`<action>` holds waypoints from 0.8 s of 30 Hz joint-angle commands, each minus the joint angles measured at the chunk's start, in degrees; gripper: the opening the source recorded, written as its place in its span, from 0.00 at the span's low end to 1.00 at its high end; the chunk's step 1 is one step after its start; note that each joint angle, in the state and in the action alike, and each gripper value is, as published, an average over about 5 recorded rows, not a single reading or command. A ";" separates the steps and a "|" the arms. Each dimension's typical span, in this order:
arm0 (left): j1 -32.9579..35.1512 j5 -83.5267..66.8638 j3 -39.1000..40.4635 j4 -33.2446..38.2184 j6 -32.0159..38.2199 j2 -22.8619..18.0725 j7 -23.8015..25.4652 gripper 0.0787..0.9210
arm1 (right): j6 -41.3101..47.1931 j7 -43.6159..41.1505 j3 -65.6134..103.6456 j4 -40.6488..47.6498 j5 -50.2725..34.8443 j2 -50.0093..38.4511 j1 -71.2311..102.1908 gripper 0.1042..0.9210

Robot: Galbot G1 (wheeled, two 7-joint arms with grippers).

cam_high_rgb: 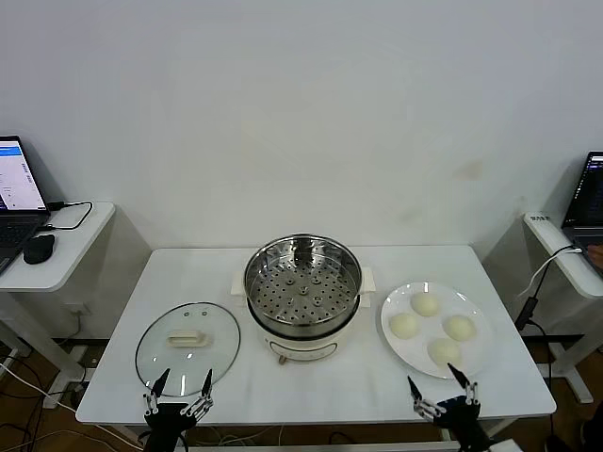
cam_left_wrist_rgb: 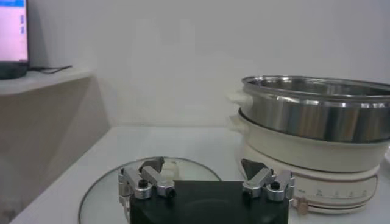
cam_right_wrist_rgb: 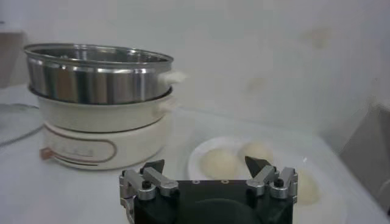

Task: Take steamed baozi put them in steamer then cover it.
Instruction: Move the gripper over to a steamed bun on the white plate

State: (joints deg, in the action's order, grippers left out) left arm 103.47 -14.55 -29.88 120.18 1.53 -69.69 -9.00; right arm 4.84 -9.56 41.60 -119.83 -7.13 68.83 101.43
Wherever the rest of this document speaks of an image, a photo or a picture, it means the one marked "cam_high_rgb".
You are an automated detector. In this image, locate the white steamed baozi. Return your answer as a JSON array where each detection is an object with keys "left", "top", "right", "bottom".
[
  {"left": 411, "top": 292, "right": 439, "bottom": 319},
  {"left": 389, "top": 312, "right": 420, "bottom": 339},
  {"left": 444, "top": 315, "right": 476, "bottom": 343},
  {"left": 427, "top": 338, "right": 462, "bottom": 367}
]

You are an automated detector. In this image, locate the white desk with label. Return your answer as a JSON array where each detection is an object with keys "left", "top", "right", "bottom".
[{"left": 523, "top": 210, "right": 603, "bottom": 404}]

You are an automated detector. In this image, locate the white round plate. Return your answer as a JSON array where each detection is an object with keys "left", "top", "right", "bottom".
[{"left": 380, "top": 281, "right": 496, "bottom": 380}]

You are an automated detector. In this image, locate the laptop with dark screen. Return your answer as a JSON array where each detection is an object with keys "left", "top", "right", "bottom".
[{"left": 562, "top": 150, "right": 603, "bottom": 283}]

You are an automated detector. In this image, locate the black laptop power cable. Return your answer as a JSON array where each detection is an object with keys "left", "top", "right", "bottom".
[{"left": 37, "top": 201, "right": 94, "bottom": 233}]

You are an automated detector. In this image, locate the white electric cooker base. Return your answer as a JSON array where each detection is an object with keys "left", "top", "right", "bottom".
[{"left": 230, "top": 266, "right": 378, "bottom": 366}]

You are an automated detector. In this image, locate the laptop with white screen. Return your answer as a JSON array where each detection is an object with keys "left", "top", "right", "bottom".
[{"left": 0, "top": 135, "right": 52, "bottom": 277}]

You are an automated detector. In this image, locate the white table frame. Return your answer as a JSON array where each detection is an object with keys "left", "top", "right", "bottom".
[{"left": 176, "top": 421, "right": 514, "bottom": 452}]

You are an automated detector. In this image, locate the white charging cable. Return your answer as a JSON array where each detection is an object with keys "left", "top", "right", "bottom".
[{"left": 517, "top": 245, "right": 585, "bottom": 299}]

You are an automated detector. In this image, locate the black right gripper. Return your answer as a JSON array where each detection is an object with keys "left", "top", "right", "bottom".
[{"left": 406, "top": 362, "right": 494, "bottom": 452}]

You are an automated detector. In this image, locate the round glass pot lid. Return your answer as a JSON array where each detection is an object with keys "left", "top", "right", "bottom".
[{"left": 135, "top": 301, "right": 242, "bottom": 398}]

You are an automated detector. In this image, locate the white floor cable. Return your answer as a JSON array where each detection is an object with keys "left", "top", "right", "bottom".
[{"left": 0, "top": 360, "right": 79, "bottom": 415}]

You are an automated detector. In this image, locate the perforated steel steamer basket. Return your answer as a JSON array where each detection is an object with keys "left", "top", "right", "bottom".
[{"left": 243, "top": 232, "right": 365, "bottom": 338}]

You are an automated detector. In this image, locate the black computer mouse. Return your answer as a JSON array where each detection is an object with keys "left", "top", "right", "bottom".
[{"left": 23, "top": 234, "right": 57, "bottom": 266}]

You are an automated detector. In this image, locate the white desk with mouse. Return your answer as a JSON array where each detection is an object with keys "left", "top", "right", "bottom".
[{"left": 0, "top": 201, "right": 117, "bottom": 395}]

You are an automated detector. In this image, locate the black adapter cable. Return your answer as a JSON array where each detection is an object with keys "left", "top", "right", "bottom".
[{"left": 514, "top": 296, "right": 557, "bottom": 378}]

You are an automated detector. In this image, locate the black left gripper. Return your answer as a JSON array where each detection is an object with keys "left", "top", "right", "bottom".
[{"left": 142, "top": 367, "right": 216, "bottom": 452}]

